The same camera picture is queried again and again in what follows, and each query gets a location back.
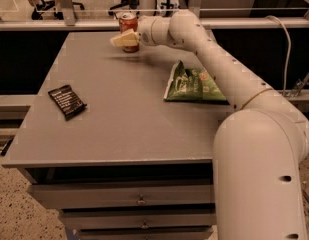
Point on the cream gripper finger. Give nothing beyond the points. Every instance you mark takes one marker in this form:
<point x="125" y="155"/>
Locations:
<point x="125" y="39"/>

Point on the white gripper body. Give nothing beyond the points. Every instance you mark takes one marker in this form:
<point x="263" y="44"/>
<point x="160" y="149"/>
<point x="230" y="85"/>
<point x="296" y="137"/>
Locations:
<point x="146" y="31"/>

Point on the red coke can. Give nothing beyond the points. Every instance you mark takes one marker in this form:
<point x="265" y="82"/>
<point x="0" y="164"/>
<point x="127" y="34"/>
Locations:
<point x="128" y="20"/>

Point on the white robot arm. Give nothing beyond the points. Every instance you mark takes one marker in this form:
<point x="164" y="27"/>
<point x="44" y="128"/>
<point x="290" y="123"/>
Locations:
<point x="257" y="149"/>

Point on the green jalapeno chip bag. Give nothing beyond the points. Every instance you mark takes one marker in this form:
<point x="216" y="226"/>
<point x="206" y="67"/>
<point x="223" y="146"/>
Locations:
<point x="192" y="85"/>

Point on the black snack bar wrapper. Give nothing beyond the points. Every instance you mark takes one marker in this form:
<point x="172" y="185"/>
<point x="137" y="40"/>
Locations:
<point x="69" y="103"/>

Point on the grey drawer cabinet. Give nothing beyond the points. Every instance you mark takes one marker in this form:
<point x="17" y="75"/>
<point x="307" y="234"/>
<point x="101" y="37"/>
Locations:
<point x="127" y="132"/>

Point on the top grey drawer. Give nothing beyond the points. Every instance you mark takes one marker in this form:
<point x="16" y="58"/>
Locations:
<point x="122" y="194"/>

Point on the grey drawer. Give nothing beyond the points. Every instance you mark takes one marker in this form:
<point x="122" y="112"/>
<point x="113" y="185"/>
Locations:
<point x="186" y="233"/>
<point x="122" y="194"/>
<point x="151" y="217"/>

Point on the middle grey drawer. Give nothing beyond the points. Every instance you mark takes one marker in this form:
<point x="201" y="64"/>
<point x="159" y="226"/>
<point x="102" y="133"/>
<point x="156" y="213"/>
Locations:
<point x="151" y="217"/>

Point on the bottom grey drawer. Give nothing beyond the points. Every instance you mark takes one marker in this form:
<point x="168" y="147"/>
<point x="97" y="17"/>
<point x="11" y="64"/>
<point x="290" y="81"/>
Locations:
<point x="186" y="233"/>

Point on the metal railing frame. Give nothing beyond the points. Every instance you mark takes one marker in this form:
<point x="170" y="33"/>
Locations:
<point x="15" y="16"/>

